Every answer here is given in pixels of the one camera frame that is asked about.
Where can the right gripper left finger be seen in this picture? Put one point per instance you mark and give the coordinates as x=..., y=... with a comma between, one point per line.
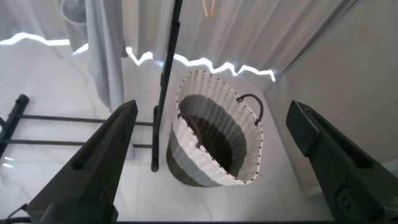
x=93, y=168

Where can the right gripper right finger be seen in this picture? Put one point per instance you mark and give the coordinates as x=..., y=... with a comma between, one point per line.
x=351, y=174

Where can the pale grey shorts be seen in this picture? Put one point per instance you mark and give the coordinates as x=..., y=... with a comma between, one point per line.
x=105, y=56

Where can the pink clothes hanger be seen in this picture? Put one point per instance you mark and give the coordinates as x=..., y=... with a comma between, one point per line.
x=204, y=11

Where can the black clothes rack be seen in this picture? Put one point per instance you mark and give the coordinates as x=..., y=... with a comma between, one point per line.
x=166, y=71

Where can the white laundry basket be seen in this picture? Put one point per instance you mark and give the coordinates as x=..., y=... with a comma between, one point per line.
x=214, y=93

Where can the white curtain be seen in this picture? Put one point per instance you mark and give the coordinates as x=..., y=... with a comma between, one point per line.
x=248, y=31

